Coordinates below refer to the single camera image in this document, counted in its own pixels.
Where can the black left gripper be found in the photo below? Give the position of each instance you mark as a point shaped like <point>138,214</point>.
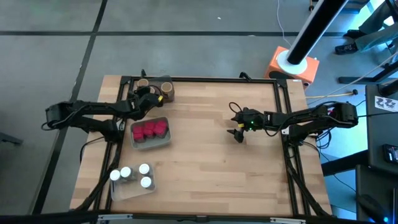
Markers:
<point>146,101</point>

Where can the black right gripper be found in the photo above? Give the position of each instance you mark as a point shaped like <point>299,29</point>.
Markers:
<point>252,121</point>

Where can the brown roll top group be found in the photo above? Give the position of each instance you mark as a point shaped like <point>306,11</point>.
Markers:
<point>167,88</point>

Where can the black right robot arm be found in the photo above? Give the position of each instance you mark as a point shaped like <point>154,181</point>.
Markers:
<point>304,118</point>

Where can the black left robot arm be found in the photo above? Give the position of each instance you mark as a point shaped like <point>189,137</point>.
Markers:
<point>93,109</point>

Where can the dark smoky transparent bin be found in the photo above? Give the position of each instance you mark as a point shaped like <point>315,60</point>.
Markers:
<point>158,80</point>

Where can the black clamp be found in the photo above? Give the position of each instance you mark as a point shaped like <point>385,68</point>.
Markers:
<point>143,73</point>
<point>245,75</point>

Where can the light grey plastic bin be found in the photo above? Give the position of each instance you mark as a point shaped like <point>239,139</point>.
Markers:
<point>152,143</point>

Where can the white round disc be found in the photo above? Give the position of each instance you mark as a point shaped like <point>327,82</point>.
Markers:
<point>281,63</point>

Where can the orange box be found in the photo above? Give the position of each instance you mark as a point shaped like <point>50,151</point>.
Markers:
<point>312,73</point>

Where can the clear plastic bin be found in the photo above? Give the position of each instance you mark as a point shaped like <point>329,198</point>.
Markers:
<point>130,193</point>

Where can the black pole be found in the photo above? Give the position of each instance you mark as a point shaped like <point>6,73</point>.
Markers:
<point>314,28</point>

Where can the black stand leg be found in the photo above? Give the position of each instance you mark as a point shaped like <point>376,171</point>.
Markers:
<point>357,80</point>

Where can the person's shoe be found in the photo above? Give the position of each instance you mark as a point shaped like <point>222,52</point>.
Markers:
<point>351,33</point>
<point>345,48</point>

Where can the black desk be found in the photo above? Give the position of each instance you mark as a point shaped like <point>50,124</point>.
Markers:
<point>381,133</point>

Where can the dark floor object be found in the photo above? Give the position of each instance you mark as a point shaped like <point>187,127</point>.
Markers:
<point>9,138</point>

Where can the printed paper sheet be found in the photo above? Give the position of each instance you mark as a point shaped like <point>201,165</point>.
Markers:
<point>385,104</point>

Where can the black computer mouse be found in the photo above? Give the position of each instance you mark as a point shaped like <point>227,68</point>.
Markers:
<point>371,207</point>

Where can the black phone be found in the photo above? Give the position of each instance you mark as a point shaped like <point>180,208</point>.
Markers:
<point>392,153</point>

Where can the black bar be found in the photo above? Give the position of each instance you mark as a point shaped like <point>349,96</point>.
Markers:
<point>46,217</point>

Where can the person's leg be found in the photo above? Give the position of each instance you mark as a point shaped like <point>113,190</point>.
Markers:
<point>377,39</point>
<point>376,18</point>

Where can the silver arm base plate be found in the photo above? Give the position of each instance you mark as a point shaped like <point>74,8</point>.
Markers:
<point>285,130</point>

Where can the silver metal bracket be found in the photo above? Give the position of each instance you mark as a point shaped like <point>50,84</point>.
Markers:
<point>287,221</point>
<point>115,217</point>

